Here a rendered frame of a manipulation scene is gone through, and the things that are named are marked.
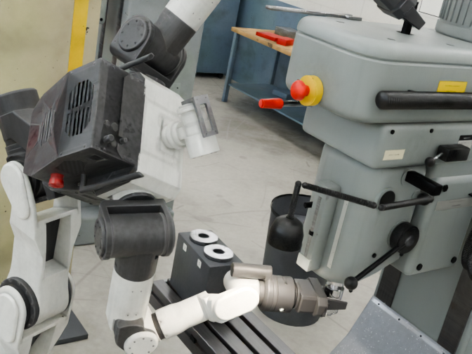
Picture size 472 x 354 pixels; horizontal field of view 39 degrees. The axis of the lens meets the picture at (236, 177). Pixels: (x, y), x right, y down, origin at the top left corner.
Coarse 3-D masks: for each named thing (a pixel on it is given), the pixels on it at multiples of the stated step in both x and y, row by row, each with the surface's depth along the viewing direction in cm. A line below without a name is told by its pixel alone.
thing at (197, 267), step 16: (192, 240) 206; (208, 240) 207; (176, 256) 212; (192, 256) 203; (208, 256) 198; (224, 256) 199; (176, 272) 213; (192, 272) 203; (208, 272) 195; (224, 272) 198; (176, 288) 213; (192, 288) 203; (208, 288) 197; (224, 288) 200
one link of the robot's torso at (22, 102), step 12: (0, 96) 162; (12, 96) 162; (24, 96) 163; (36, 96) 166; (0, 108) 163; (12, 108) 162; (24, 108) 163; (0, 120) 163; (12, 120) 160; (24, 120) 158; (12, 132) 161; (24, 132) 159; (12, 144) 164; (24, 144) 160; (48, 192) 159
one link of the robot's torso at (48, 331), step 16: (0, 288) 173; (0, 304) 173; (16, 304) 170; (0, 320) 174; (16, 320) 171; (48, 320) 184; (64, 320) 187; (0, 336) 177; (16, 336) 173; (32, 336) 178; (48, 336) 187; (0, 352) 185; (16, 352) 177; (32, 352) 193; (48, 352) 189
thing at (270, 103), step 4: (260, 100) 140; (264, 100) 139; (268, 100) 140; (272, 100) 140; (276, 100) 141; (280, 100) 141; (260, 104) 140; (264, 104) 139; (268, 104) 139; (272, 104) 140; (276, 104) 141; (280, 104) 141; (284, 104) 143; (288, 104) 143; (292, 104) 144; (296, 104) 144; (300, 104) 145; (268, 108) 141; (272, 108) 141; (276, 108) 141; (280, 108) 142
